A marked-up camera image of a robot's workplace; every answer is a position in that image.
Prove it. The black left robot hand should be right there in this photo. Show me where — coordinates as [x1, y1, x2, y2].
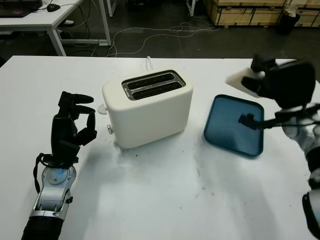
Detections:
[51, 91, 98, 154]

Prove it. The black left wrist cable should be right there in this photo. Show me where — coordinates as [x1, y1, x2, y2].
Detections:
[33, 152, 61, 194]

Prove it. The blue plastic tray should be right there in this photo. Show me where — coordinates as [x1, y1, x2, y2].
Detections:
[202, 94, 265, 158]

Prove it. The white office desk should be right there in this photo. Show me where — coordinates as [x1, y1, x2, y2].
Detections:
[0, 0, 112, 57]

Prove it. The white floor cable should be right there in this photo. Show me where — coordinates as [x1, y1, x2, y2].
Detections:
[107, 21, 221, 57]

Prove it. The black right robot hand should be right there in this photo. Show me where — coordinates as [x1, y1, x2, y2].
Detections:
[241, 54, 317, 108]

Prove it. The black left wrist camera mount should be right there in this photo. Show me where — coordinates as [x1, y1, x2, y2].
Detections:
[57, 139, 81, 169]

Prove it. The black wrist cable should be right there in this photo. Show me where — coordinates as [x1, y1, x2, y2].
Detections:
[274, 102, 320, 127]
[33, 152, 61, 194]

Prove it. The white table frame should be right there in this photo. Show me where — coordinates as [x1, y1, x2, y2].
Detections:
[107, 0, 197, 17]

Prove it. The black laptop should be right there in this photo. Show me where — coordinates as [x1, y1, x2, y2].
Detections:
[0, 0, 43, 18]

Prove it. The cream white two-slot toaster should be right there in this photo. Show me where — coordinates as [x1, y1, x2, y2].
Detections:
[101, 69, 195, 150]

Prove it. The crumpled beige paper trash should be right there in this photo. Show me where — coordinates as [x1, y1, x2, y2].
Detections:
[282, 6, 296, 18]

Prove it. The black trash bin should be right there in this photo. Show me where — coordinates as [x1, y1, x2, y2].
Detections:
[276, 7, 301, 36]

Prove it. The white toaster power cord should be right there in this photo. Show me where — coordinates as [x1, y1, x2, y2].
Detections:
[144, 55, 155, 72]

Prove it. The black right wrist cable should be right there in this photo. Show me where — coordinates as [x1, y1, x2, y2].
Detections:
[274, 102, 320, 127]

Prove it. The white bread slice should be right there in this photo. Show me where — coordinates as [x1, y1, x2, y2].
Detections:
[224, 66, 278, 99]

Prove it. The plywood crate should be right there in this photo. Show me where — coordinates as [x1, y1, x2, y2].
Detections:
[294, 0, 320, 28]
[203, 0, 286, 27]

